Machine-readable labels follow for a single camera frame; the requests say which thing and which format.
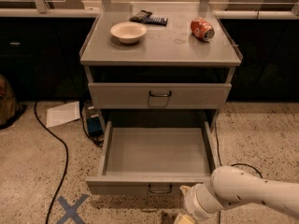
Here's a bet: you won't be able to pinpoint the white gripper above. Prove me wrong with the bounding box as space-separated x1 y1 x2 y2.
173 183 223 224

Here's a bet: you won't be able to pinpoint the grey drawer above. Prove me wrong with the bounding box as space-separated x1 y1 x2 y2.
86 121 217 195
89 82 231 109

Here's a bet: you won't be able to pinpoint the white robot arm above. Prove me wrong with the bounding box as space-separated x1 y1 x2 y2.
174 166 299 224

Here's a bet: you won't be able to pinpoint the grey top drawer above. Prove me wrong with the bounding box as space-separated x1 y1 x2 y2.
89 82 231 109

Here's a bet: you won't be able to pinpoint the grey metal drawer cabinet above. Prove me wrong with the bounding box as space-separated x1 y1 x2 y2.
80 2 241 128

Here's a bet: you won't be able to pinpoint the blue tape cross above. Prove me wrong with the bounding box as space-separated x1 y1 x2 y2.
56 194 89 224

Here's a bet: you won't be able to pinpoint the blue power box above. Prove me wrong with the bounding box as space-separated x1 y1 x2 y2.
84 101 103 137

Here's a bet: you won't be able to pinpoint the white paper sheet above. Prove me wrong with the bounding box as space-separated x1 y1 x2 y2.
46 101 80 128

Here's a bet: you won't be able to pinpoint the orange soda can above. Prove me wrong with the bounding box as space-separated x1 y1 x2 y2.
191 17 215 42

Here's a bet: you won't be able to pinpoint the white ceramic bowl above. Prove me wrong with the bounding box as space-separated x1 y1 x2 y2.
110 21 147 44

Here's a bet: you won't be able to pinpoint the dark blue snack packet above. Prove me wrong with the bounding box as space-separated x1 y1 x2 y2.
142 17 168 26

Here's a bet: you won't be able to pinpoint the dark brown snack packet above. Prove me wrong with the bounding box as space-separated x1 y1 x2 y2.
129 10 152 23

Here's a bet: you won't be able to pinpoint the brown bag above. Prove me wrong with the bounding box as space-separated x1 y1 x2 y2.
0 75 27 129

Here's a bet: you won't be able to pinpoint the dark counter cabinets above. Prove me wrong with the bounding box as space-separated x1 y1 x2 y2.
0 17 94 100

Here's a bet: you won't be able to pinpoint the black cable right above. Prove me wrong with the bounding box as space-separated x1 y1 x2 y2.
214 123 263 224

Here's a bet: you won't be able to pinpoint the black cable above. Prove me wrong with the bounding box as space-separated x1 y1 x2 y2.
33 100 69 224
214 123 263 224

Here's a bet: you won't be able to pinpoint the black cable left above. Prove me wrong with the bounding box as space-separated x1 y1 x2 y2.
33 100 69 224

